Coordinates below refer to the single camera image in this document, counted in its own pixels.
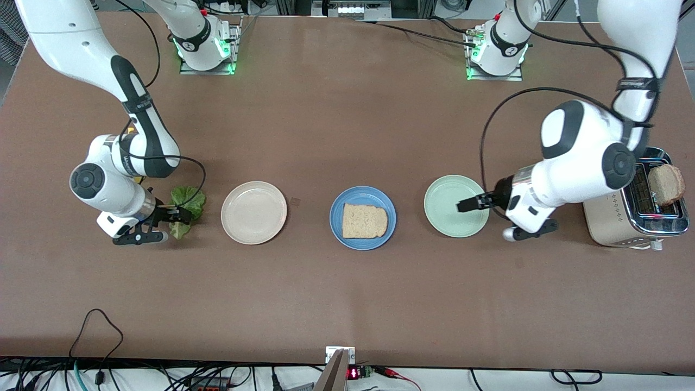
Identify green lettuce leaf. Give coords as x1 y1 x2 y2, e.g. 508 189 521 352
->
168 186 207 240

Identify cream and chrome toaster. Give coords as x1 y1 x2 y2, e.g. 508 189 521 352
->
584 147 690 251

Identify black cable across table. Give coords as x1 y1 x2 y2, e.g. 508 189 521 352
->
356 19 478 49

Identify grey device with lights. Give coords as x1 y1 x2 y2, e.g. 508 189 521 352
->
312 0 391 21

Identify thin black looped cable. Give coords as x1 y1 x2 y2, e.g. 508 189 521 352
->
68 308 124 381

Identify light green round plate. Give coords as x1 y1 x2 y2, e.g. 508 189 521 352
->
424 174 490 238

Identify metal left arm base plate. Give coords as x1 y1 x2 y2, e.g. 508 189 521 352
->
466 27 523 82

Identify white left camera mount block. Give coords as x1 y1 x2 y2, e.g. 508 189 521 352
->
507 187 555 233

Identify coiled black cable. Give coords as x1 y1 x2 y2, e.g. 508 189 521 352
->
551 369 603 385

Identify blue round plate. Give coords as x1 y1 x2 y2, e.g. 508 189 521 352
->
329 186 397 251

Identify brown bread slice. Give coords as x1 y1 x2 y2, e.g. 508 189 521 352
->
648 164 686 207
342 203 389 239

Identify silver camera mounting bracket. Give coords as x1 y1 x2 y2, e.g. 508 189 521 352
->
314 346 356 391

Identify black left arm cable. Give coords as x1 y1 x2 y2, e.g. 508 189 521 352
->
479 0 660 196

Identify beige round plate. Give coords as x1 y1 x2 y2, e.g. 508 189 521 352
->
220 181 288 245

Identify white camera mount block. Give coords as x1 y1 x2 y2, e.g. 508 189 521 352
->
507 187 555 233
97 211 136 238

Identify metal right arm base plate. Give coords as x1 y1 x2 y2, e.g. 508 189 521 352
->
179 16 243 75

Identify white right camera mount block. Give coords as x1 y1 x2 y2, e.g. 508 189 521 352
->
97 211 136 238

